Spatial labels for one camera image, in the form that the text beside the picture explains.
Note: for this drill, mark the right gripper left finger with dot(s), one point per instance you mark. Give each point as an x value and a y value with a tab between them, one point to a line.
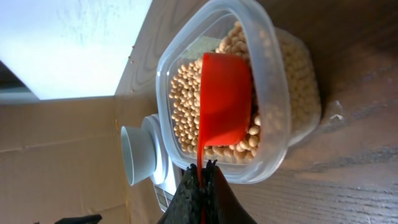
186	205

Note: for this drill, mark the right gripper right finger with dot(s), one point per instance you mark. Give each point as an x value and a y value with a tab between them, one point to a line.
220	203

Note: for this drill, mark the red plastic measuring scoop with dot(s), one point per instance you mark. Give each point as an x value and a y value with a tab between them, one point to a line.
225	105

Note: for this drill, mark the white digital kitchen scale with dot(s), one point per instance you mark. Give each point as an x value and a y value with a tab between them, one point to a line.
167	175

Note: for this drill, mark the grey round bowl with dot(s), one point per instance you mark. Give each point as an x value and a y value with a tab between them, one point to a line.
139	158

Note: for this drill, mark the soybeans in container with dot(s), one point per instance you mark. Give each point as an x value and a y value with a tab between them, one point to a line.
185	95

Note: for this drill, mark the cardboard panel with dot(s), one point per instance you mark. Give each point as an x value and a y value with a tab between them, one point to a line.
63	159

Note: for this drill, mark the clear plastic container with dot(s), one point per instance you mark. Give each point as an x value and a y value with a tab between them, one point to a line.
284	81

